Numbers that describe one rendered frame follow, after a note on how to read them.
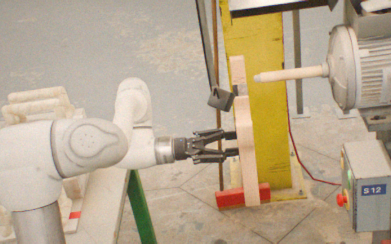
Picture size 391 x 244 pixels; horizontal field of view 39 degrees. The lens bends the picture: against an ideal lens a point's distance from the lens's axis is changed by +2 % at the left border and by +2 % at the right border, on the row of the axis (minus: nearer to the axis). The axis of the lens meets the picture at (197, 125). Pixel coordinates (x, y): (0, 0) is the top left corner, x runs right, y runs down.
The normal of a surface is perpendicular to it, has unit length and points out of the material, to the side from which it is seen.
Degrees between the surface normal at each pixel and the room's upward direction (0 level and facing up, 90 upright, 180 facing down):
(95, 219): 0
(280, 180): 90
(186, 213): 0
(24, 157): 61
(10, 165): 68
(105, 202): 0
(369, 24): 90
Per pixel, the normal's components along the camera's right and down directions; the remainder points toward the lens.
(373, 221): -0.02, 0.56
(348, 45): -0.14, -0.41
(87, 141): 0.11, -0.11
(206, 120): -0.15, -0.82
